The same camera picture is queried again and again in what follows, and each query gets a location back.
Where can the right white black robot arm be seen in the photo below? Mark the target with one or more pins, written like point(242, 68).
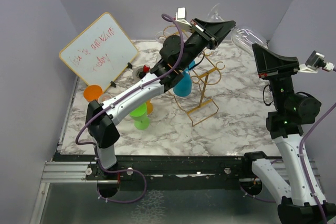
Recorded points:
point(299, 199)

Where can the green goblet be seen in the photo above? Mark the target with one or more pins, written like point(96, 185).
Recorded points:
point(140, 117)

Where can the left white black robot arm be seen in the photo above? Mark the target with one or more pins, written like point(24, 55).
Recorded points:
point(176, 55)

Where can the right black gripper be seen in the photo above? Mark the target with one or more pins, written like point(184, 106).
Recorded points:
point(269, 65)

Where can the clear wine glass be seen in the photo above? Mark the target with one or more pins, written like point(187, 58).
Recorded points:
point(161, 36)

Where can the blue goblet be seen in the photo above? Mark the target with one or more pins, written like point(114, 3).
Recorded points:
point(184, 87)

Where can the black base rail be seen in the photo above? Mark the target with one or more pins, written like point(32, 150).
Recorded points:
point(171, 172)

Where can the aluminium extrusion rail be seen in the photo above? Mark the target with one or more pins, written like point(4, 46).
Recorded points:
point(74, 172)

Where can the gold wire glass rack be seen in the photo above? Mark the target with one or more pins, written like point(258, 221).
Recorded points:
point(202, 81)

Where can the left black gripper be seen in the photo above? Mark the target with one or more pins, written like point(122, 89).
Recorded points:
point(212, 33)

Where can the yellow goblet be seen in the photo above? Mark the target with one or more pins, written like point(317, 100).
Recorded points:
point(149, 107)

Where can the grey holder with marker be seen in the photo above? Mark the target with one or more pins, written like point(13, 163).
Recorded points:
point(141, 71)

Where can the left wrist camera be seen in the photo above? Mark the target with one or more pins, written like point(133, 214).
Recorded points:
point(180, 18)

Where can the orange cup left back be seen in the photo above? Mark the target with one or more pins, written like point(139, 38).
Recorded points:
point(92, 92)

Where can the whiteboard with red writing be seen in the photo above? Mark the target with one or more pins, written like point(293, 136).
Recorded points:
point(100, 53)

